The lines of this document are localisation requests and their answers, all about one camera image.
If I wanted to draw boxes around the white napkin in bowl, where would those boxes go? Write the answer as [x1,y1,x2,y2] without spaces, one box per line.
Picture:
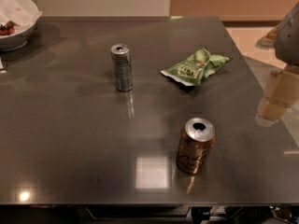
[0,0,42,26]

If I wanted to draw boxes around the white bowl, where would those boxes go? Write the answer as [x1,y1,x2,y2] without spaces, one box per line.
[0,0,44,52]

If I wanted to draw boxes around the orange soda can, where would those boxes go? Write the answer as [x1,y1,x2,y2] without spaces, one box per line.
[176,118,216,175]

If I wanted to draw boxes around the slim silver can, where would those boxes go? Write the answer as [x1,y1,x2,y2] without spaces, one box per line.
[111,44,133,91]

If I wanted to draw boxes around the red strawberries in bowl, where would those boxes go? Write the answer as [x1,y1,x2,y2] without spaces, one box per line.
[0,21,17,35]

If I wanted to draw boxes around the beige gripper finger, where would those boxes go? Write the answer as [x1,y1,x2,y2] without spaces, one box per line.
[258,64,299,121]

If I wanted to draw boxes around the green chip bag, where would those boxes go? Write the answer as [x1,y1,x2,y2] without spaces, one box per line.
[161,48,232,87]

